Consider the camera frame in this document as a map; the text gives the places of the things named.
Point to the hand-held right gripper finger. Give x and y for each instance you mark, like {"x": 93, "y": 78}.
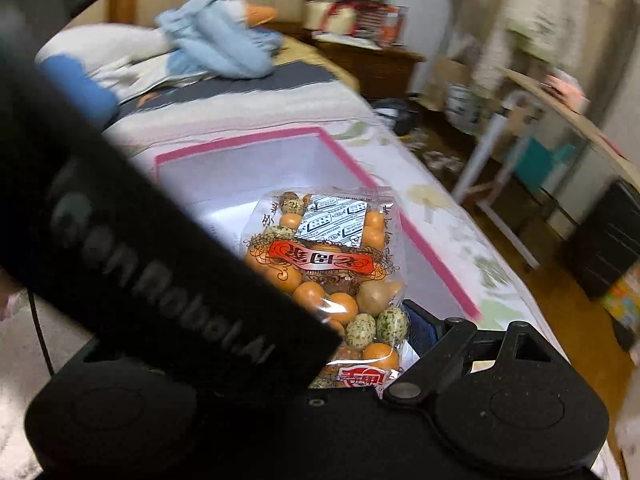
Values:
{"x": 422, "y": 327}

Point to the pink cardboard box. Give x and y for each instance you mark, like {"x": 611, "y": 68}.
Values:
{"x": 225, "y": 180}

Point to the clear bag of coated peanuts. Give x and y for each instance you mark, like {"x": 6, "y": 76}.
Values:
{"x": 310, "y": 255}

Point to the teal bag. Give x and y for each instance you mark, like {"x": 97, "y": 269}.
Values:
{"x": 542, "y": 167}

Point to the colourful gift bag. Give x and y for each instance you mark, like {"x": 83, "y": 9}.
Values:
{"x": 622, "y": 300}

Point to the dark grey blanket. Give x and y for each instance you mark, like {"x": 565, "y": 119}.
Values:
{"x": 260, "y": 87}

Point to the black item on floor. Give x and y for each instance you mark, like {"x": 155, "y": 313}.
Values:
{"x": 395, "y": 115}

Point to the plush goose with blue cloth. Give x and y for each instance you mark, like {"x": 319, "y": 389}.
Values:
{"x": 215, "y": 40}

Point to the blue and white patterned bag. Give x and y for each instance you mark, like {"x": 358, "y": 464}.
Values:
{"x": 462, "y": 102}

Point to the side table with white legs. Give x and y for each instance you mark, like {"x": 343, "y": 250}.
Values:
{"x": 575, "y": 130}

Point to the brown paper bag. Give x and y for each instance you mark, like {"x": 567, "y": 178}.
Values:
{"x": 445, "y": 75}

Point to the yellow bed cloth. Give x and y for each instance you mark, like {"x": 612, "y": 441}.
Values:
{"x": 310, "y": 57}

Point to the wooden nightstand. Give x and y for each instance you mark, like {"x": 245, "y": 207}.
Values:
{"x": 370, "y": 65}

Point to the pink item on side table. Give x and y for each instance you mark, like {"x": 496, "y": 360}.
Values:
{"x": 567, "y": 90}

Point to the white gift box red ribbon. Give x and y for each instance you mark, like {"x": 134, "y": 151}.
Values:
{"x": 325, "y": 17}

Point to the orange bottle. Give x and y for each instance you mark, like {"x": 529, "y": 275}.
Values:
{"x": 397, "y": 25}

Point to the fluffy white and green garment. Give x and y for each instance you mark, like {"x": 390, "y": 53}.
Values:
{"x": 535, "y": 15}

